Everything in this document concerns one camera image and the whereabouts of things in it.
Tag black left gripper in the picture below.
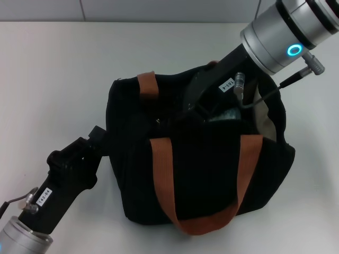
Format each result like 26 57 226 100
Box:
16 125 108 235

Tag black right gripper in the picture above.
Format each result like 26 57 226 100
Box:
174 44 268 124

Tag black food bag orange handles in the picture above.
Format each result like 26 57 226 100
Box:
99 60 296 236

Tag blue white item inside bag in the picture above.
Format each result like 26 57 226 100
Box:
209 108 240 122

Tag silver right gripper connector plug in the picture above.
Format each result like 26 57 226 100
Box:
234 71 246 96

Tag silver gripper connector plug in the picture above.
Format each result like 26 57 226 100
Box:
23 186 40 212
234 71 246 96

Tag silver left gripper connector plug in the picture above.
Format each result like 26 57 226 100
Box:
23 186 40 212

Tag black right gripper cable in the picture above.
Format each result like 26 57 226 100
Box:
238 70 317 109

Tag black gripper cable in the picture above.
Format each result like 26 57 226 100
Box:
0 194 27 212
238 70 317 109

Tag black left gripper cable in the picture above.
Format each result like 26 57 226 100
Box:
0 194 27 212

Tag thin dark cable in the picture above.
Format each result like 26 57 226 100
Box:
253 0 263 20

